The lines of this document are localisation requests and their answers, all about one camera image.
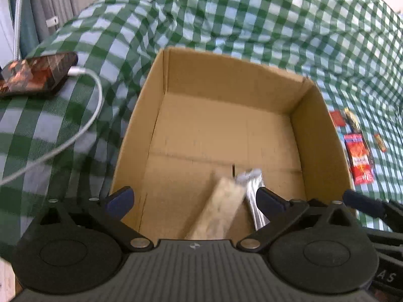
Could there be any cardboard box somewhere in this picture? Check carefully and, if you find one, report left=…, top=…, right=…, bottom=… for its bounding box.
left=109, top=47, right=355, bottom=240

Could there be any silver snack packet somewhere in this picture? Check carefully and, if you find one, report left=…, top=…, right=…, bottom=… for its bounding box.
left=236, top=168, right=271, bottom=231

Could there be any small orange snack packet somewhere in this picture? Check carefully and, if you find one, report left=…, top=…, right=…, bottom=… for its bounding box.
left=374, top=133, right=388, bottom=153

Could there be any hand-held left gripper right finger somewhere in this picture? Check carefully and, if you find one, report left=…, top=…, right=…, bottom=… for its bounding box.
left=236, top=187, right=367, bottom=254

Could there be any small red packet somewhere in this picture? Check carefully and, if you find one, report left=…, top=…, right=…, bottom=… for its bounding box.
left=329, top=110, right=347, bottom=127

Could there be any white charging cable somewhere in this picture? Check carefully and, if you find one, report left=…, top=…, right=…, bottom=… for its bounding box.
left=0, top=66, right=104, bottom=186

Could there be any black smartphone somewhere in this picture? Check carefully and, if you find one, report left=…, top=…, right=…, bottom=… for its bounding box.
left=0, top=52, right=79, bottom=98

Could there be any black gold snack packet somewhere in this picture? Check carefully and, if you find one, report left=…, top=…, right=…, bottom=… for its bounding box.
left=344, top=107, right=376, bottom=168

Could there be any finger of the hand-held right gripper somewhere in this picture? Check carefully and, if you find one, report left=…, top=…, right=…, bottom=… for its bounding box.
left=343, top=190, right=403, bottom=228

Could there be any teal curtain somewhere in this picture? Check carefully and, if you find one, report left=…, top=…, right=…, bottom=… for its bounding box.
left=8, top=0, right=40, bottom=57

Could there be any grey braided cable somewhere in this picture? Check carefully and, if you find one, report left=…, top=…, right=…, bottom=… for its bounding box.
left=12, top=0, right=28, bottom=62

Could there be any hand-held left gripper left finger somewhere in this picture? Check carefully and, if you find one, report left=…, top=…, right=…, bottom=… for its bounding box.
left=31, top=186, right=155, bottom=253

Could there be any red orange snack packet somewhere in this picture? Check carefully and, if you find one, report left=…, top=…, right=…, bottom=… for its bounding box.
left=343, top=133, right=375, bottom=185

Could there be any beige snack bar packet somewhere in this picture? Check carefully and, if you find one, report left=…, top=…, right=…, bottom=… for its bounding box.
left=184, top=169, right=246, bottom=240

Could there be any green checkered cloth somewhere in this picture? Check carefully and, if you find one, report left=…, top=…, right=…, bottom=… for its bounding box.
left=0, top=0, right=403, bottom=260

